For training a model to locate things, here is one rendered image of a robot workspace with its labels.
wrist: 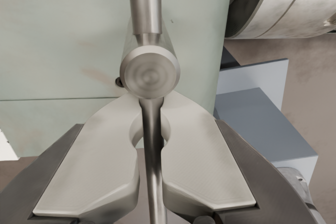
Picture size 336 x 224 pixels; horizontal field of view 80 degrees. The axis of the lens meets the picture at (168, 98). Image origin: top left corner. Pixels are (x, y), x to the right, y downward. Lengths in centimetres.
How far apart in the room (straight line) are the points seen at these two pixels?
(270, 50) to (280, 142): 116
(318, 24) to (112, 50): 25
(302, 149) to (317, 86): 151
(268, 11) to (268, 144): 44
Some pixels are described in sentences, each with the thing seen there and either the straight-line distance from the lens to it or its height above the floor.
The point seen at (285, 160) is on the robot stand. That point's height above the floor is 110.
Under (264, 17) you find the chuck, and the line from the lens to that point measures 27.
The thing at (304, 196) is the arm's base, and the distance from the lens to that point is 62.
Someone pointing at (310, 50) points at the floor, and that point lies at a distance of 190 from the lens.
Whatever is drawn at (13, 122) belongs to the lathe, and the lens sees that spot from 28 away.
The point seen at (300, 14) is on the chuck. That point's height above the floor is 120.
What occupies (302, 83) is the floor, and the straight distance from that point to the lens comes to 202.
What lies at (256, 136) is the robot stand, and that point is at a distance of 66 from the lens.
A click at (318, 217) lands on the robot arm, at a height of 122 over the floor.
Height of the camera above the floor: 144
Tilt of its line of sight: 57 degrees down
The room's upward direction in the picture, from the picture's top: 175 degrees clockwise
